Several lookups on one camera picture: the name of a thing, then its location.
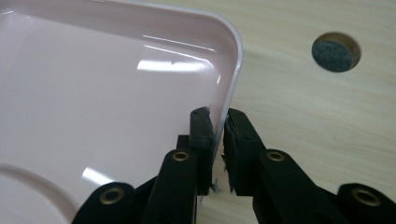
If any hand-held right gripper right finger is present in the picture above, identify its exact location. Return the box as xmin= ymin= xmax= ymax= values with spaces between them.
xmin=222 ymin=107 xmax=267 ymax=197

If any round table cable hole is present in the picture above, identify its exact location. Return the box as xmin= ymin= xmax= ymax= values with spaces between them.
xmin=311 ymin=31 xmax=362 ymax=73

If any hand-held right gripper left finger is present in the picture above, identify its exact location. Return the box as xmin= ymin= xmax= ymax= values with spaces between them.
xmin=176 ymin=106 xmax=216 ymax=197

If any pink plastic bin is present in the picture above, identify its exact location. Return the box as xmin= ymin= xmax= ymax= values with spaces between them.
xmin=0 ymin=0 xmax=244 ymax=224

